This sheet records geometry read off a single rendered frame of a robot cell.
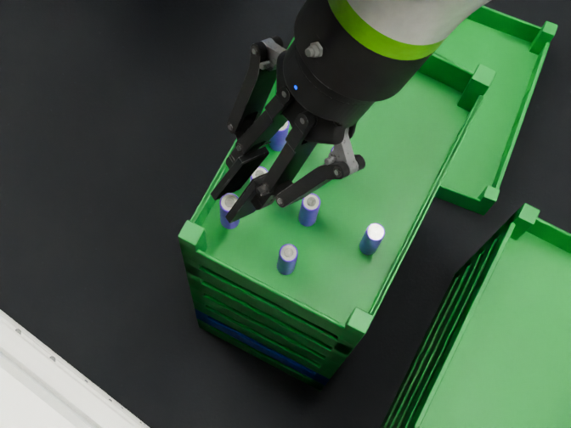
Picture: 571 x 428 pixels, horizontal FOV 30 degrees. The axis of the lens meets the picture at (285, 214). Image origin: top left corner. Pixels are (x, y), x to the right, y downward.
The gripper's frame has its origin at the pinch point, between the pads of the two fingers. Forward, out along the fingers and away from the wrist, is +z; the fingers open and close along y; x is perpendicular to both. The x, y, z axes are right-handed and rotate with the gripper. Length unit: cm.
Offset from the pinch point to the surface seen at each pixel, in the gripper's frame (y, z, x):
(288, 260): -5.9, 9.0, -5.4
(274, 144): 5.7, 10.3, -12.7
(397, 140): -0.2, 7.2, -24.1
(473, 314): -19.3, 21.4, -31.4
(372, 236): -8.3, 5.3, -12.7
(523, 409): -31.4, 22.1, -30.1
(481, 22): 19, 34, -78
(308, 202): -2.2, 6.8, -9.6
